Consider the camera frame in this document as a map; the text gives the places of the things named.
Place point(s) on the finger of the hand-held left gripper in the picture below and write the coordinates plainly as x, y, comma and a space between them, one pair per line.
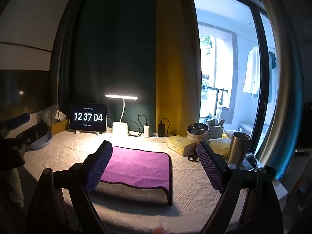
33, 134
19, 120

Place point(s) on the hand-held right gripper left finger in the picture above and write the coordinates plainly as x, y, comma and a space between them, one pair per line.
97, 169

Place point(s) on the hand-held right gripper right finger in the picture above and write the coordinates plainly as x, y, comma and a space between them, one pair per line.
210, 169

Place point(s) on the purple and grey towel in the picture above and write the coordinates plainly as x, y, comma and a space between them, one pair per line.
136, 165

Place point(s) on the blue round dish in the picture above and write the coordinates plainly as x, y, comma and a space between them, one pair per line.
42, 141

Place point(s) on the black scissors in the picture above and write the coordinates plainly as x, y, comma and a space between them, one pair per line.
193, 158

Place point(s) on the yellow paper packet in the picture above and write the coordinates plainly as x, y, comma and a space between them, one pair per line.
220, 146

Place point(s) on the clear plastic bag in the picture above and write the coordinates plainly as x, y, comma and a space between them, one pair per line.
50, 114

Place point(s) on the cardboard box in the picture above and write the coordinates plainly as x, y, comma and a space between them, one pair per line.
58, 126

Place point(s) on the white textured tablecloth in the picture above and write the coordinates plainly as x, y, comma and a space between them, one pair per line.
192, 190

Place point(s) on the grey cloth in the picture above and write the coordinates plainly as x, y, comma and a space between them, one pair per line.
13, 185

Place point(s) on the steel tumbler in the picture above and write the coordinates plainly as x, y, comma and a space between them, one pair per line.
237, 150

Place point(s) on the white utensil basket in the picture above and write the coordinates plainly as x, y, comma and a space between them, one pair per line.
215, 132

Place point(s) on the yellow box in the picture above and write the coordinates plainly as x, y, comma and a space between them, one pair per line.
179, 145

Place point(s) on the metal bowl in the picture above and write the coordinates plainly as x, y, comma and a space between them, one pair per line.
197, 129

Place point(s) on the dark small device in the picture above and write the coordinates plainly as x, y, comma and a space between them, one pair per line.
251, 160

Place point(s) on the white desk lamp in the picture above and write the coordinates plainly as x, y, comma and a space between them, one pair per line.
119, 129

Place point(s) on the tablet clock on stand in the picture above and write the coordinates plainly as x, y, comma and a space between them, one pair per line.
88, 117

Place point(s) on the white power strip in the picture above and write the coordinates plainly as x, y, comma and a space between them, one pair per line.
158, 139

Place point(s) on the white charger plug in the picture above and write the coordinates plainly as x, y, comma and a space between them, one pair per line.
146, 131

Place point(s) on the black power adapter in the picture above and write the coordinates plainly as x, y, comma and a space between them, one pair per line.
161, 129

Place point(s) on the white hanging shirt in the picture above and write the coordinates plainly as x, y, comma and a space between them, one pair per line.
252, 73

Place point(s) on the yellow curtain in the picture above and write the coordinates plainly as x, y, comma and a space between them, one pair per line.
170, 65

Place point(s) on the dark green curtain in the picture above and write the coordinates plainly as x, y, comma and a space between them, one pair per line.
109, 41

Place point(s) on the dark hanging garment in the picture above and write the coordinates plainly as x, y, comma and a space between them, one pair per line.
271, 58

